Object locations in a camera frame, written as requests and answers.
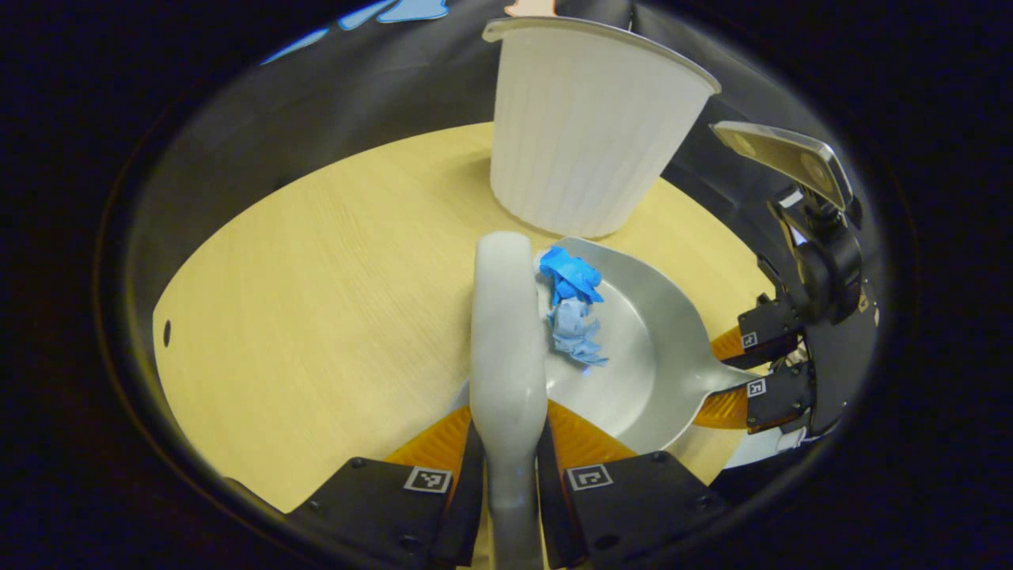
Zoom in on white dustpan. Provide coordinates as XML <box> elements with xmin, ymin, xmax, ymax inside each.
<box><xmin>459</xmin><ymin>236</ymin><xmax>761</xmax><ymax>456</ymax></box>

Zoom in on black backdrop cloth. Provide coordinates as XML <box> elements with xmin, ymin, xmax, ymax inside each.
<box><xmin>127</xmin><ymin>0</ymin><xmax>871</xmax><ymax>333</ymax></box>

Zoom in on small white broom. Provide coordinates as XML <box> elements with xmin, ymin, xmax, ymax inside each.
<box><xmin>469</xmin><ymin>231</ymin><xmax>548</xmax><ymax>570</ymax></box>

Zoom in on blue paper trash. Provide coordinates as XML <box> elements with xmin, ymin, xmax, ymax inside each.
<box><xmin>538</xmin><ymin>245</ymin><xmax>610</xmax><ymax>367</ymax></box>

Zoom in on white ribbed garbage bin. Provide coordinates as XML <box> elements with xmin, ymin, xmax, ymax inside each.
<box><xmin>482</xmin><ymin>16</ymin><xmax>722</xmax><ymax>238</ymax></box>

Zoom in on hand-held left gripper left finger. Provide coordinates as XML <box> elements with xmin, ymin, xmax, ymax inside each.
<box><xmin>286</xmin><ymin>406</ymin><xmax>485</xmax><ymax>567</ymax></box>

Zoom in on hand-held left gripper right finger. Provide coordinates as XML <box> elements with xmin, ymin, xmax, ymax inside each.
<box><xmin>537</xmin><ymin>400</ymin><xmax>727</xmax><ymax>569</ymax></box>

